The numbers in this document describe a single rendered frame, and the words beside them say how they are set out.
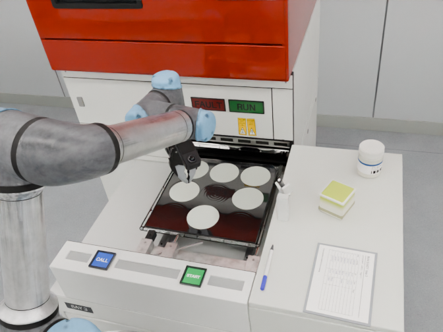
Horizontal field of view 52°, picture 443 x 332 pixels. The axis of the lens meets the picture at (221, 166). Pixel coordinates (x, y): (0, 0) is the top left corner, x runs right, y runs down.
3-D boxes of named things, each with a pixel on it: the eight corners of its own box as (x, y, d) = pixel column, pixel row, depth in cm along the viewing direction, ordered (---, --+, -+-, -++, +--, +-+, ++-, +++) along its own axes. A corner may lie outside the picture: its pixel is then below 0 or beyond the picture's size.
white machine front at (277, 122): (93, 151, 186) (62, 61, 161) (294, 171, 163) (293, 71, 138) (90, 155, 184) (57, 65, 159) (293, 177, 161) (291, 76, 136)
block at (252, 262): (249, 261, 127) (248, 253, 126) (261, 263, 127) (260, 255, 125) (242, 284, 122) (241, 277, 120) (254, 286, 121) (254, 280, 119)
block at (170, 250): (169, 248, 134) (167, 241, 132) (179, 249, 133) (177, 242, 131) (158, 269, 129) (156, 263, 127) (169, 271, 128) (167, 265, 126)
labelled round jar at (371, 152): (357, 163, 142) (360, 138, 136) (381, 165, 140) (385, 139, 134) (355, 177, 137) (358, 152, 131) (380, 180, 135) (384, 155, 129)
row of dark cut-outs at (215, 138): (169, 136, 166) (168, 130, 165) (289, 147, 154) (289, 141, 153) (169, 137, 166) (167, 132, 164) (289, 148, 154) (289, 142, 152)
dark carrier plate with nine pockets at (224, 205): (183, 157, 165) (183, 155, 164) (278, 166, 155) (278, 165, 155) (145, 226, 140) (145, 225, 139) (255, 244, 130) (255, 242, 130)
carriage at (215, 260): (144, 249, 139) (141, 243, 137) (262, 269, 128) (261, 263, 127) (132, 271, 133) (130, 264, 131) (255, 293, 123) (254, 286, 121)
